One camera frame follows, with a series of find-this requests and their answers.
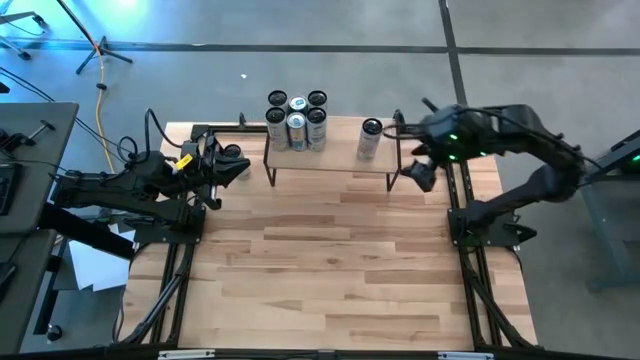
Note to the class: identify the white paper sheets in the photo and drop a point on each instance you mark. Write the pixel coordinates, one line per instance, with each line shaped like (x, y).
(100, 265)

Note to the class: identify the black tripod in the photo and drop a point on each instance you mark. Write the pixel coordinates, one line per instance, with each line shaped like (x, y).
(102, 47)

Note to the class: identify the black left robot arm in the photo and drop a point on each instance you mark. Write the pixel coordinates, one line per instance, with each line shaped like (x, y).
(115, 187)

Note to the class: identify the white Celsius Tropical can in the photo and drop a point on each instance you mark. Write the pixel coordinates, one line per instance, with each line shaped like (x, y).
(276, 97)
(277, 135)

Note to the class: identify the wooden shelf black metal frame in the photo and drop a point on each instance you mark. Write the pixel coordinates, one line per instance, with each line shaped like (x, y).
(335, 157)

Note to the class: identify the grey metal table frame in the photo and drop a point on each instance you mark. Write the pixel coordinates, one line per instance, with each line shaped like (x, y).
(600, 230)

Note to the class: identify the blue silver Red Bull can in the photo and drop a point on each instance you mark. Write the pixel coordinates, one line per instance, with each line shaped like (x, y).
(297, 135)
(298, 103)

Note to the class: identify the silver bracket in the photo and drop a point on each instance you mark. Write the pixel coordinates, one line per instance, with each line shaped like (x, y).
(185, 354)
(465, 356)

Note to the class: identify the grey stand legs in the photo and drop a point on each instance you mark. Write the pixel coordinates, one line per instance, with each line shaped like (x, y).
(24, 54)

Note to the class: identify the black beam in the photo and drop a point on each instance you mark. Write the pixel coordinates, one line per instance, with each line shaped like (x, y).
(85, 230)

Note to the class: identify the yellow label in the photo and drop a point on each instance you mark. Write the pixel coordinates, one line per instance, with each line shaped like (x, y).
(184, 161)

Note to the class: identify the white Celsius Arctic can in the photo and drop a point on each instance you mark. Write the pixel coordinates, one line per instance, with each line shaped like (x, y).
(316, 132)

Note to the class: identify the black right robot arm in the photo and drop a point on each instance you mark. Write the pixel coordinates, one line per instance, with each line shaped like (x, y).
(545, 185)

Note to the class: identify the black aluminium rig frame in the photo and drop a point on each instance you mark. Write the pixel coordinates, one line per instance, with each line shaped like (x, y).
(454, 134)

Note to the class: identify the black caster wheel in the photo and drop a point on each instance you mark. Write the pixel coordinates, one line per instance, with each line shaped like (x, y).
(54, 333)

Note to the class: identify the white Celsius can palm print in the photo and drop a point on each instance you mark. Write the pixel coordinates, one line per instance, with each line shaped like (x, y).
(370, 142)
(233, 151)
(317, 97)

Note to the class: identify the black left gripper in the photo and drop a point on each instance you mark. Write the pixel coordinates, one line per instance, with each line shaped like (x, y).
(202, 170)

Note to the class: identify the black keyboard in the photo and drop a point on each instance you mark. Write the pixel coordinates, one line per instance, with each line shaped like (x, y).
(9, 190)

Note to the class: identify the black clamp tool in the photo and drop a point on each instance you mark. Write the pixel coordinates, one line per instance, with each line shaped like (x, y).
(15, 140)

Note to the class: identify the grey desk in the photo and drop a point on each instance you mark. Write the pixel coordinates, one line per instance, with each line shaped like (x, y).
(25, 280)
(45, 175)

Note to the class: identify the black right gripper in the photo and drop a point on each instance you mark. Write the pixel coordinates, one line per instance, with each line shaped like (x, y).
(455, 135)

